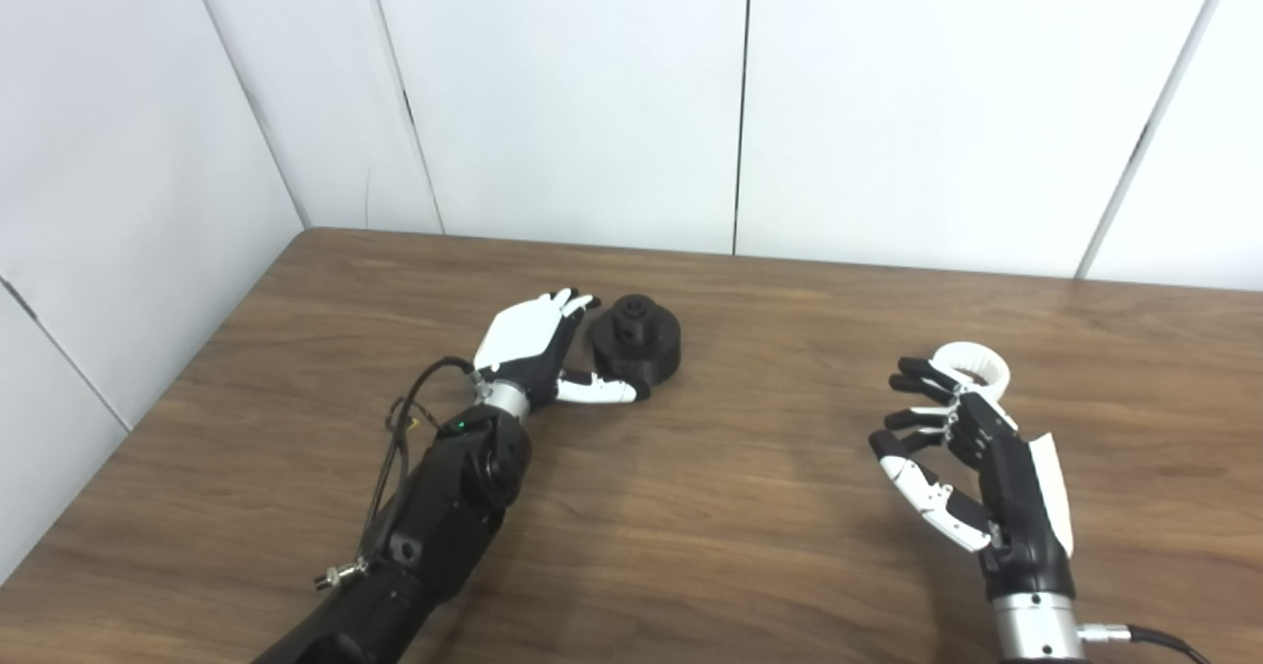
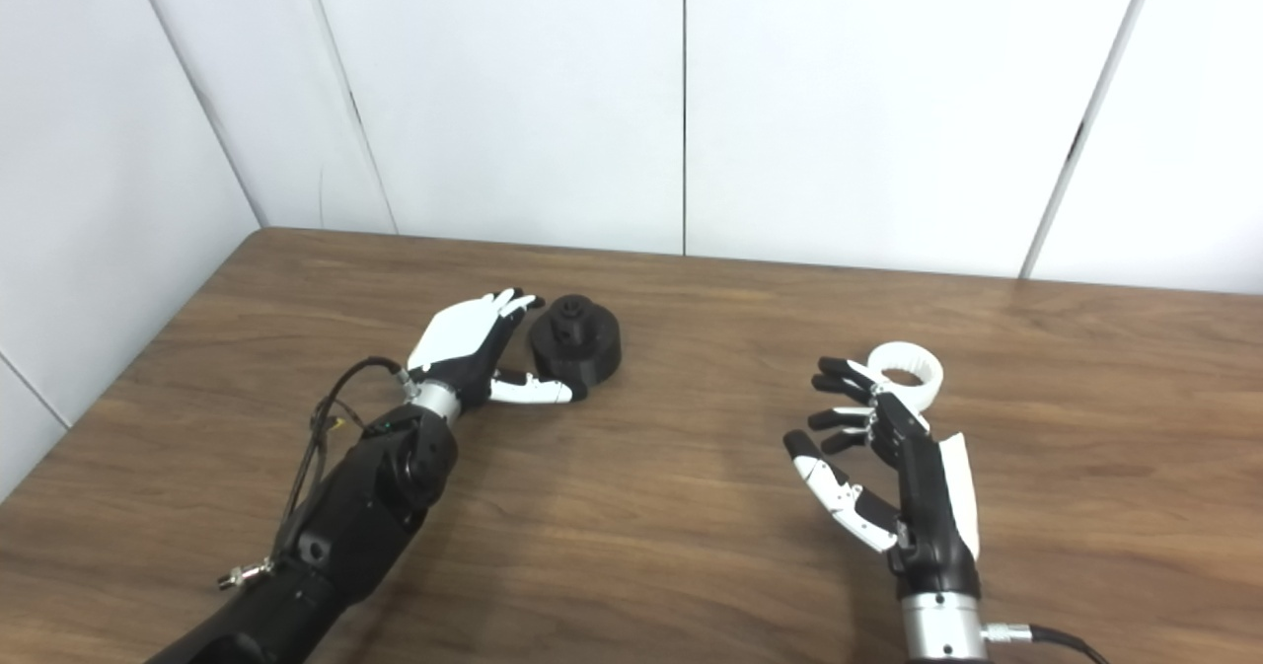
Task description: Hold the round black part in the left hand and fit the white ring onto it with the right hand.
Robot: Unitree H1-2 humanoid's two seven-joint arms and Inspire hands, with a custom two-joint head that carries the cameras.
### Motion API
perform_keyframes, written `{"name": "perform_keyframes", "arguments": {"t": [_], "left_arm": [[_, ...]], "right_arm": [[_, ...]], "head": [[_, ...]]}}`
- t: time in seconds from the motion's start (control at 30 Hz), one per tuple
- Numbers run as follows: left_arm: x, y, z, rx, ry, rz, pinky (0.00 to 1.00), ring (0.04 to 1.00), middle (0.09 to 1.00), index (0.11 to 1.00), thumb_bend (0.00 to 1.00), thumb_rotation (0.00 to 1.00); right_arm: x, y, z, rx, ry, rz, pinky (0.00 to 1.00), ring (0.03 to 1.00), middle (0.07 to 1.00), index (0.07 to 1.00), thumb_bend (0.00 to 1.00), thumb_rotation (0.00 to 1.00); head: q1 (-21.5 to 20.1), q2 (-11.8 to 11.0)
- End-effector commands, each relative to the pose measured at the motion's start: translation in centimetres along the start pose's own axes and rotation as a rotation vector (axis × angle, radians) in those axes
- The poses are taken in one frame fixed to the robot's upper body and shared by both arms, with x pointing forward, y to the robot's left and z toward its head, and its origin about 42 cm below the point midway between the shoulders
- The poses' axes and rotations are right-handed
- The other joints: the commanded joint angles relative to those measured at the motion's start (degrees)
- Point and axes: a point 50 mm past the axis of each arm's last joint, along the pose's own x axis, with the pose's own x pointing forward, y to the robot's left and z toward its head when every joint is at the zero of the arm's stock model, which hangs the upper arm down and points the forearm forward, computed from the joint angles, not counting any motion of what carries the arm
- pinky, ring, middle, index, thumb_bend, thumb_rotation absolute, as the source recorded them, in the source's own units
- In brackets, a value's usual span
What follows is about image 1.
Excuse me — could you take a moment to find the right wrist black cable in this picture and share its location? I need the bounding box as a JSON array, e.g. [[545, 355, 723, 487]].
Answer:
[[1078, 623, 1215, 664]]

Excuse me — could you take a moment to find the round black part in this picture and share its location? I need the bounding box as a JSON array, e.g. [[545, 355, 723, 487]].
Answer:
[[590, 294, 683, 399]]

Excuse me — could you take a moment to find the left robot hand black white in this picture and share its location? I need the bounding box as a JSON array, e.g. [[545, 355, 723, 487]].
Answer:
[[474, 289, 652, 413]]

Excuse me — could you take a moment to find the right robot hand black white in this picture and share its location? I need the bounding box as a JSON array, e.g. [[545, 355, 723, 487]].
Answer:
[[868, 355, 1077, 603]]

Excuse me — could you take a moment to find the white toothed ring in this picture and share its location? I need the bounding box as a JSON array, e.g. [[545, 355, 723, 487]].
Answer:
[[930, 341, 1011, 418]]

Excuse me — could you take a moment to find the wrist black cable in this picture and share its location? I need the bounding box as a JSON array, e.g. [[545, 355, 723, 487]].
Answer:
[[314, 356, 484, 591], [1078, 623, 1215, 664]]

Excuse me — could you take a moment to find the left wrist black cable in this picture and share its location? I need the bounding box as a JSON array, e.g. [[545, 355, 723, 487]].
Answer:
[[314, 356, 484, 591]]

